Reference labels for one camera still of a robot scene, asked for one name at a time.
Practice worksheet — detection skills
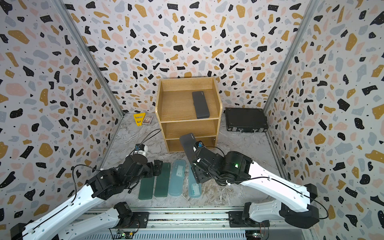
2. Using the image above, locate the light teal pencil case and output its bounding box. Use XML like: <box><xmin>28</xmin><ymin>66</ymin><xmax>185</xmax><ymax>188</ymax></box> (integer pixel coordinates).
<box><xmin>188</xmin><ymin>171</ymin><xmax>202</xmax><ymax>199</ymax></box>
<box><xmin>169</xmin><ymin>160</ymin><xmax>187</xmax><ymax>197</ymax></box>

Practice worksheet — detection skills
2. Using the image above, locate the dark grey pencil case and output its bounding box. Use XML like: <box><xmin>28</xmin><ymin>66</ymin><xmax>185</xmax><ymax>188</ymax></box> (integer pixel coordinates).
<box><xmin>180</xmin><ymin>133</ymin><xmax>197</xmax><ymax>166</ymax></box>
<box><xmin>192</xmin><ymin>91</ymin><xmax>210</xmax><ymax>119</ymax></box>

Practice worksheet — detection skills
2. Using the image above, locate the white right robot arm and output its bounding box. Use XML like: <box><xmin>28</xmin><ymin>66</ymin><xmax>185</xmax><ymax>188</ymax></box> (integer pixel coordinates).
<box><xmin>189</xmin><ymin>147</ymin><xmax>320</xmax><ymax>229</ymax></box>

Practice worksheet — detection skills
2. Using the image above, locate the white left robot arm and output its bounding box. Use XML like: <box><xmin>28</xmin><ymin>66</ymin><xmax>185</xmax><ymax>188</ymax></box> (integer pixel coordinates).
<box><xmin>11</xmin><ymin>154</ymin><xmax>163</xmax><ymax>240</ymax></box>

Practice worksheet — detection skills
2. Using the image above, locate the dark green pencil case inner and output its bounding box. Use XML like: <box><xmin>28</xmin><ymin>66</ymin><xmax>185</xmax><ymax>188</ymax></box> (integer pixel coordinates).
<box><xmin>154</xmin><ymin>163</ymin><xmax>171</xmax><ymax>198</ymax></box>

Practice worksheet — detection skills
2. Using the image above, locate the dark green pencil case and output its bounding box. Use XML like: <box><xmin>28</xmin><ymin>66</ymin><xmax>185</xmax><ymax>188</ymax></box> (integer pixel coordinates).
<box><xmin>154</xmin><ymin>163</ymin><xmax>171</xmax><ymax>198</ymax></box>
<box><xmin>138</xmin><ymin>177</ymin><xmax>155</xmax><ymax>201</ymax></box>

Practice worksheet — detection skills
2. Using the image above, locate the dark green pencil case outer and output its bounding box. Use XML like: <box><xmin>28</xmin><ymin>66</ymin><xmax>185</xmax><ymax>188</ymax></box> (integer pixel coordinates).
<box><xmin>138</xmin><ymin>177</ymin><xmax>155</xmax><ymax>201</ymax></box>

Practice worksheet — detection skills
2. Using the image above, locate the wooden three-tier shelf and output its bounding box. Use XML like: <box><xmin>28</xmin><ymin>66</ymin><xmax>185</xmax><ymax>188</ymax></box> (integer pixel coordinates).
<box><xmin>155</xmin><ymin>77</ymin><xmax>223</xmax><ymax>153</ymax></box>

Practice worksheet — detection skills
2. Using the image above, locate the yellow plastic triangular holder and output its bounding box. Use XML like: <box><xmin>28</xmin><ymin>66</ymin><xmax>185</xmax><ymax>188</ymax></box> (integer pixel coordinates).
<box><xmin>133</xmin><ymin>113</ymin><xmax>146</xmax><ymax>127</ymax></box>

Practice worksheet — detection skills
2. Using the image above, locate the black briefcase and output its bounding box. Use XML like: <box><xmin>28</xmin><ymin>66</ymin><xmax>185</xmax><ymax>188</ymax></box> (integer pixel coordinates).
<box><xmin>225</xmin><ymin>108</ymin><xmax>269</xmax><ymax>133</ymax></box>

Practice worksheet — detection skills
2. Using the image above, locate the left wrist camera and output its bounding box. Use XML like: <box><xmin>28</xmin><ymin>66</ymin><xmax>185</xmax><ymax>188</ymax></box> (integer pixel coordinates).
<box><xmin>133</xmin><ymin>144</ymin><xmax>148</xmax><ymax>156</ymax></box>

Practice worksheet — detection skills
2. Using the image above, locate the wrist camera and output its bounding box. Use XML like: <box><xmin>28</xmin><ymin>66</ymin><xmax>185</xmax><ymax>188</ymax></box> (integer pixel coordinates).
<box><xmin>133</xmin><ymin>144</ymin><xmax>148</xmax><ymax>156</ymax></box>
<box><xmin>194</xmin><ymin>141</ymin><xmax>205</xmax><ymax>151</ymax></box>

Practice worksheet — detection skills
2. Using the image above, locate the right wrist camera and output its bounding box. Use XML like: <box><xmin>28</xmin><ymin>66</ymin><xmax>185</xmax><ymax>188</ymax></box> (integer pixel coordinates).
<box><xmin>194</xmin><ymin>141</ymin><xmax>205</xmax><ymax>151</ymax></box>

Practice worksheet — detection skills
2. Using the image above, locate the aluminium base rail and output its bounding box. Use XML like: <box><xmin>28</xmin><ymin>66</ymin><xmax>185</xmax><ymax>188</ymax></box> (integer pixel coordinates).
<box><xmin>88</xmin><ymin>207</ymin><xmax>305</xmax><ymax>240</ymax></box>

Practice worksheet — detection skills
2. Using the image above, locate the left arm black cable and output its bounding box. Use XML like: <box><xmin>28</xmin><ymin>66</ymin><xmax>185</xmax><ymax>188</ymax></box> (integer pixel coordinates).
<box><xmin>71</xmin><ymin>128</ymin><xmax>163</xmax><ymax>205</ymax></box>

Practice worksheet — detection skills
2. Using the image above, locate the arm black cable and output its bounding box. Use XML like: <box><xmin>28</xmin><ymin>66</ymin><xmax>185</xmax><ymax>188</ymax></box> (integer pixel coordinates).
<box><xmin>209</xmin><ymin>146</ymin><xmax>329</xmax><ymax>220</ymax></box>
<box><xmin>71</xmin><ymin>128</ymin><xmax>163</xmax><ymax>205</ymax></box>

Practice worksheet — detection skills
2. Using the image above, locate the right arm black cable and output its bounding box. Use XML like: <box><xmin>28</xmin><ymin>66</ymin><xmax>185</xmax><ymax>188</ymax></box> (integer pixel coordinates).
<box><xmin>209</xmin><ymin>146</ymin><xmax>329</xmax><ymax>220</ymax></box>

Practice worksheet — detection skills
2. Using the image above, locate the left corner aluminium post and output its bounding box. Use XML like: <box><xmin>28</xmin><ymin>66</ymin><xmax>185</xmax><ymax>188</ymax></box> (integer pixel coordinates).
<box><xmin>52</xmin><ymin>0</ymin><xmax>124</xmax><ymax>117</ymax></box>

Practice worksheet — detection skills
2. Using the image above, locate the corner aluminium post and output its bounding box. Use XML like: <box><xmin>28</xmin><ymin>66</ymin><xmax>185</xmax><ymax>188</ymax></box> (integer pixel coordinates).
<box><xmin>52</xmin><ymin>0</ymin><xmax>124</xmax><ymax>117</ymax></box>
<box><xmin>264</xmin><ymin>0</ymin><xmax>319</xmax><ymax>115</ymax></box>

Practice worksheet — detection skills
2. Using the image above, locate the right corner aluminium post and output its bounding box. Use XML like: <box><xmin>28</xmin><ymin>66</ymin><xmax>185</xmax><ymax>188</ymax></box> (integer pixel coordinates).
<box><xmin>264</xmin><ymin>0</ymin><xmax>319</xmax><ymax>115</ymax></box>

